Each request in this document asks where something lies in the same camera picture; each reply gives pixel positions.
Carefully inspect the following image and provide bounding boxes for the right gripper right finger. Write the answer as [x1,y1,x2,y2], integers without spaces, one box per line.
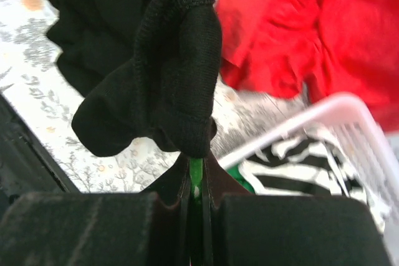
[203,154,391,266]

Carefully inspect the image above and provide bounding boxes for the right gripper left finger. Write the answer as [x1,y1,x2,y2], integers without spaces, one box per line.
[1,155,190,265]

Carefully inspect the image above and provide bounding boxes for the green hanger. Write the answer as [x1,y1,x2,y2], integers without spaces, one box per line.
[189,158,203,265]

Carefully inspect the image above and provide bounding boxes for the black tank top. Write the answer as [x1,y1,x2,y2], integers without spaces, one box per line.
[46,0,222,158]

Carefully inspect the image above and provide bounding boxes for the red tank top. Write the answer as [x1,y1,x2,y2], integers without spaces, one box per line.
[216,0,398,132]

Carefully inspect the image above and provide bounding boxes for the green garment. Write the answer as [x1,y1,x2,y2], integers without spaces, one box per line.
[227,165,255,194]

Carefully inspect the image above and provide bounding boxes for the black white striped garment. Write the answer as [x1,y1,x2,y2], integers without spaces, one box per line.
[239,125,391,232]

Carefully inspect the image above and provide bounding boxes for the white plastic basket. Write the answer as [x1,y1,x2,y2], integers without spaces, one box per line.
[212,93,398,265]

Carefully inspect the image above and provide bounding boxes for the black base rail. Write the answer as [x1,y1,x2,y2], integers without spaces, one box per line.
[0,97,79,215]

